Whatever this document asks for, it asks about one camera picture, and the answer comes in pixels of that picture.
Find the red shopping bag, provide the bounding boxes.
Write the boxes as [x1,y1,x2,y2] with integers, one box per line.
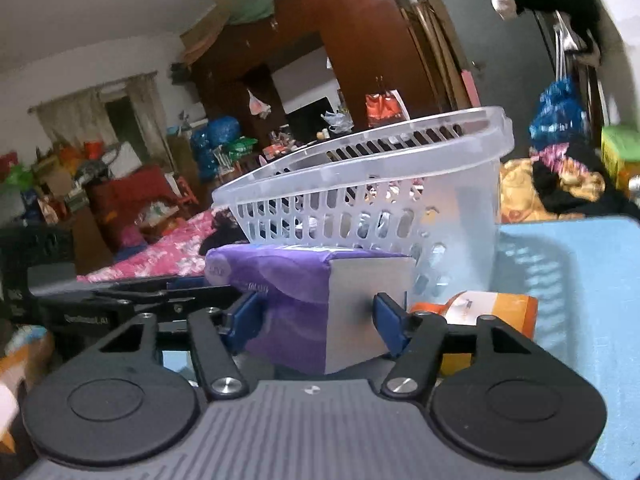
[364,90,409,129]

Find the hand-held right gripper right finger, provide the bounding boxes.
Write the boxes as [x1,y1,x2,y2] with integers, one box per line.
[372,292,544,402]

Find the blue plastic bag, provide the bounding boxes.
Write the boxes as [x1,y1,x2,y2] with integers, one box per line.
[191,115,242,184]

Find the pink floral blanket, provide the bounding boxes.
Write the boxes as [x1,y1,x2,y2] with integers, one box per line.
[76,209,223,284]

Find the beige curtain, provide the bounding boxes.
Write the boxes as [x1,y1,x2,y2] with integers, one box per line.
[29,73,172,162]

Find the grey door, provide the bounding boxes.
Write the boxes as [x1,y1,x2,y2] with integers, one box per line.
[425,0,557,162]

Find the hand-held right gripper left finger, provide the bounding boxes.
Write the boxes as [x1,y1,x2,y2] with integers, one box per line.
[95,292,267,402]

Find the yellow patterned blanket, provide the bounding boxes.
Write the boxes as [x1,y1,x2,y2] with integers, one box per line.
[499,157,607,224]

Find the light blue mat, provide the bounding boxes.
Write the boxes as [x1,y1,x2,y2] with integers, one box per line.
[492,215,640,480]

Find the orange and white packet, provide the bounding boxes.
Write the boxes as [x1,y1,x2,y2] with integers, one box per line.
[409,290,540,377]

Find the purple tissue pack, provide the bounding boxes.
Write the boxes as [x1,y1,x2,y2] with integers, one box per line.
[205,243,417,376]

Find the white plastic bag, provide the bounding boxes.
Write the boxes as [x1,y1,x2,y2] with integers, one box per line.
[247,89,272,119]

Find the red chair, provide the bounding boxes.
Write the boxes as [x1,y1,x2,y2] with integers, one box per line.
[86,164,177,261]

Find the green snack bag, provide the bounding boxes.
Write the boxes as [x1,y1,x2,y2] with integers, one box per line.
[220,136,259,162]

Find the clear plastic basket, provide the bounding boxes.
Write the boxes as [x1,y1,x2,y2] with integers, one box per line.
[211,105,516,307]

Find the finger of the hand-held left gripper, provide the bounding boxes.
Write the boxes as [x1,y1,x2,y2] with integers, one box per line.
[90,275,211,295]
[107,285,242,317]

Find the brown wooden wardrobe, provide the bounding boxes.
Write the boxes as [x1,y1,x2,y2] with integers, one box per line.
[189,0,452,163]

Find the green box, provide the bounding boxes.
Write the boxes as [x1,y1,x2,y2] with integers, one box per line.
[600,125,640,192]

